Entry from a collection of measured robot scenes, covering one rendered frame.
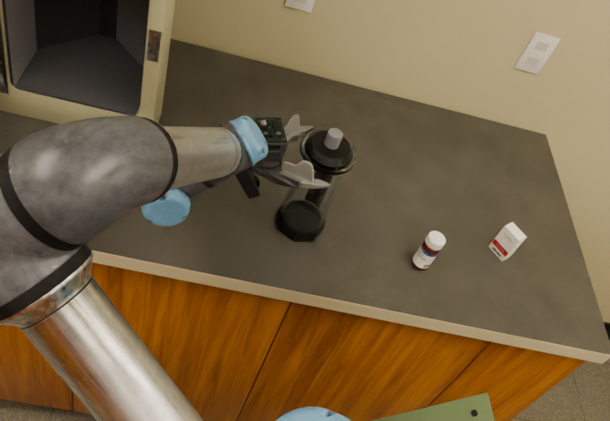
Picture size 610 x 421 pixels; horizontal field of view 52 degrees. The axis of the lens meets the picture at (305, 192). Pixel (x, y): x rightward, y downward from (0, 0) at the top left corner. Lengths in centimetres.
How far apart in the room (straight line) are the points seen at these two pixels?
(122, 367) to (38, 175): 22
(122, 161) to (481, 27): 124
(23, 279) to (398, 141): 114
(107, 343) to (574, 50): 143
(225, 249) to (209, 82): 51
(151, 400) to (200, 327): 74
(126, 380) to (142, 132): 26
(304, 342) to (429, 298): 31
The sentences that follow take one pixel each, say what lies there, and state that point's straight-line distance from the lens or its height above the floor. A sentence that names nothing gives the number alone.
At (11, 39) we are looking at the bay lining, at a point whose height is 112.
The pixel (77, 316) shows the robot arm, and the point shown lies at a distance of 67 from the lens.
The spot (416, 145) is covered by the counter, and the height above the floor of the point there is 94.
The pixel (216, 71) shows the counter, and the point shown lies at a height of 94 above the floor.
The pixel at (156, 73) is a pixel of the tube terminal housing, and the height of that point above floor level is 114.
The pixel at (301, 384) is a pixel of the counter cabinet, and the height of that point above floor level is 51.
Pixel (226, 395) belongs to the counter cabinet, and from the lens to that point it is 172.
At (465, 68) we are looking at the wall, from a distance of 176.
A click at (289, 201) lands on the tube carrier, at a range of 124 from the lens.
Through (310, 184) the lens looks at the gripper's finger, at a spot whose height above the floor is 115.
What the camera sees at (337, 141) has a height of 120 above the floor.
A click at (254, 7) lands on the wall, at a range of 165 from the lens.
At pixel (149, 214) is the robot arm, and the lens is 99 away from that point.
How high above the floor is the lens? 193
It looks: 46 degrees down
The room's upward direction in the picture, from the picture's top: 21 degrees clockwise
